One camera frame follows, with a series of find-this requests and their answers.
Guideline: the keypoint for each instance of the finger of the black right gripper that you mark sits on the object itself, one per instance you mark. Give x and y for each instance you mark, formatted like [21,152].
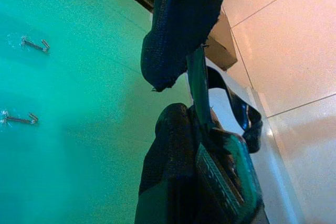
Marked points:
[183,24]

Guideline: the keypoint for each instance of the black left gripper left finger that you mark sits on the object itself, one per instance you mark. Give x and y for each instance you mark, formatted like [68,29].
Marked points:
[168,169]

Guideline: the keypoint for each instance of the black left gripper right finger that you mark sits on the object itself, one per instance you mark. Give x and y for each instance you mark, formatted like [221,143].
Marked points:
[231,179]

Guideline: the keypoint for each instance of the brown cardboard box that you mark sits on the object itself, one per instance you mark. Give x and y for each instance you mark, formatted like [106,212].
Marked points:
[220,51]

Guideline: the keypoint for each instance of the metal wall hook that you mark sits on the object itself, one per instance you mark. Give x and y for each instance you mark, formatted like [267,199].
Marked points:
[18,119]
[32,44]

